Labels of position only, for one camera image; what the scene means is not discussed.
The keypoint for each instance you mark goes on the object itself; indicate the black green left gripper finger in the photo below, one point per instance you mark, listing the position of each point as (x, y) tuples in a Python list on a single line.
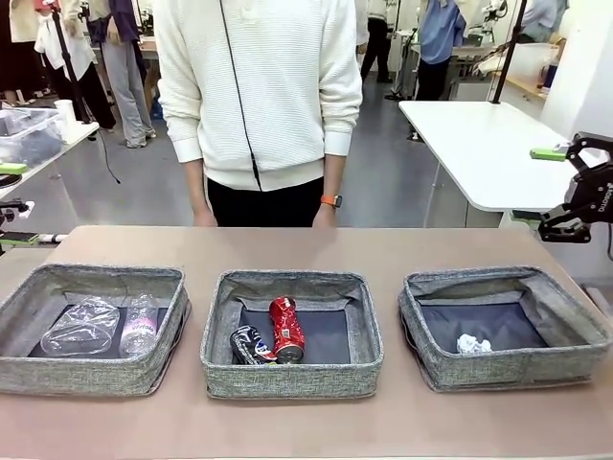
[(12, 168), (16, 237)]

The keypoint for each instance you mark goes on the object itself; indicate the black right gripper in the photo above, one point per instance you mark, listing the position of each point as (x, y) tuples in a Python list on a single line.
[(594, 196)]

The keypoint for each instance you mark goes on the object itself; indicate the crushed black soda can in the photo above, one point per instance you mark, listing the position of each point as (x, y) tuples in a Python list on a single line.
[(249, 345)]

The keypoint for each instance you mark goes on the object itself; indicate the background person green shirt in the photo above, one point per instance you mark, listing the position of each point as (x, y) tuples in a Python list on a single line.
[(546, 19)]

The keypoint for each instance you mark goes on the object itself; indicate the black tripod pole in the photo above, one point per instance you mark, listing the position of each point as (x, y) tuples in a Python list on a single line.
[(69, 67)]

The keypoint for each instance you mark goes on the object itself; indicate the grey fabric basket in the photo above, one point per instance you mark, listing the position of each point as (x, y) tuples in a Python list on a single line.
[(287, 378), (72, 376), (503, 369)]

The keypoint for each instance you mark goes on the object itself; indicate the person's right hand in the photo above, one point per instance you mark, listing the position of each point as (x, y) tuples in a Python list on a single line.
[(206, 219)]

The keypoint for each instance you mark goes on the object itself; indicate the person's left forearm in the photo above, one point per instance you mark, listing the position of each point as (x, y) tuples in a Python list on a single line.
[(334, 175)]

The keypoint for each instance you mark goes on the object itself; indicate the large white table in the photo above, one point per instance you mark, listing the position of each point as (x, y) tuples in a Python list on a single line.
[(479, 153)]

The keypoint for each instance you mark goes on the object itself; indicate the person in white sweater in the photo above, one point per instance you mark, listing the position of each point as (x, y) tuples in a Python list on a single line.
[(278, 96)]

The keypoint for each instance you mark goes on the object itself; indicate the background person white top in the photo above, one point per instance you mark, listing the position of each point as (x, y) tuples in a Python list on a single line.
[(84, 52)]

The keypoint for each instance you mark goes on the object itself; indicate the clear plastic storage bin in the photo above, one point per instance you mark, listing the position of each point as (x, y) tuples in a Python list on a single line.
[(29, 139)]

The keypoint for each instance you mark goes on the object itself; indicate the black trousers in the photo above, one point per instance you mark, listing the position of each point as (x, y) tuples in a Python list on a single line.
[(268, 206)]

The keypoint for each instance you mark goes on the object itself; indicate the background person blue shirt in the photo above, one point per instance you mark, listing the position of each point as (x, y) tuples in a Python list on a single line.
[(438, 38)]

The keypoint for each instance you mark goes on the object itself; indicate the clear plastic water bottle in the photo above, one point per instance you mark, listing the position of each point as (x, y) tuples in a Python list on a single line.
[(139, 330)]

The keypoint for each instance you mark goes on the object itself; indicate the white marker pen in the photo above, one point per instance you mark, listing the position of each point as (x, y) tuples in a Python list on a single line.
[(52, 237)]

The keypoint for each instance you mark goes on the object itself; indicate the translucent plastic container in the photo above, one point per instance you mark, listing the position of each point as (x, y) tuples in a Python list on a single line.
[(531, 62)]

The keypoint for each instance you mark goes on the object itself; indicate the blue plastic bag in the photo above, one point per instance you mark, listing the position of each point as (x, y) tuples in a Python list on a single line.
[(157, 109)]

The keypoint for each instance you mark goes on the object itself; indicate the crushed clear plastic cup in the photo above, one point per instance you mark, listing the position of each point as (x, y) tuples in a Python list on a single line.
[(81, 330)]

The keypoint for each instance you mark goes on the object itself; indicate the orange wrist watch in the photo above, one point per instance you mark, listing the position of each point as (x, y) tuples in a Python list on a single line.
[(330, 200)]

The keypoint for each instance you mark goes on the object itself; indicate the orange black round object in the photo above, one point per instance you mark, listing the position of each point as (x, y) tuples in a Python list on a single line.
[(9, 179)]

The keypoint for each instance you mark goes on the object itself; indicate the wooden background table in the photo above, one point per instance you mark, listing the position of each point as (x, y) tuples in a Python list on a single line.
[(148, 47)]

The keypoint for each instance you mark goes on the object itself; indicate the person's left hand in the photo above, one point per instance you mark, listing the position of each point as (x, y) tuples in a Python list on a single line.
[(325, 217)]

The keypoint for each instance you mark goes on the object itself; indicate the crushed red soda can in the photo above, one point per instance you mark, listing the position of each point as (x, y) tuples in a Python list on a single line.
[(287, 326)]

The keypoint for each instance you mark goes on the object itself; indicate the white paper cup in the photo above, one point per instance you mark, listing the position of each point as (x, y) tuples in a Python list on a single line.
[(65, 110)]

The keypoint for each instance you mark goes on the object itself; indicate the background person black clothes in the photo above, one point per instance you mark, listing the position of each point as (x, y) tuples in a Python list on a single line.
[(19, 62)]

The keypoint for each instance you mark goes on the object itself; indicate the white paper ball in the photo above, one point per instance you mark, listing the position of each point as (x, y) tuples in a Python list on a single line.
[(471, 344)]

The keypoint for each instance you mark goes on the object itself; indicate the background person grey trousers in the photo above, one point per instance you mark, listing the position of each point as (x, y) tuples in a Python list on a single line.
[(124, 86)]

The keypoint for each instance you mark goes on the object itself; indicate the person's right forearm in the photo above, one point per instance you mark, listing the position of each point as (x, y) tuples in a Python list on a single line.
[(197, 187)]

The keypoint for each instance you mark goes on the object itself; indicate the small white side table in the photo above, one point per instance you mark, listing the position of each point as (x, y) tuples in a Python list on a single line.
[(72, 139)]

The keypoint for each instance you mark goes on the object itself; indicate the black clamp mount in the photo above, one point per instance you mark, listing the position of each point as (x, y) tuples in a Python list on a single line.
[(12, 206)]

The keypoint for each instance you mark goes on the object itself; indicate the background person dark trousers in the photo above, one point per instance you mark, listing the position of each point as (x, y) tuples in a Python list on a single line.
[(376, 43)]

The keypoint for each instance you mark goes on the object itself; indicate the black stand pole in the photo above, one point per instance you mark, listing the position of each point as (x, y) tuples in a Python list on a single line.
[(507, 57)]

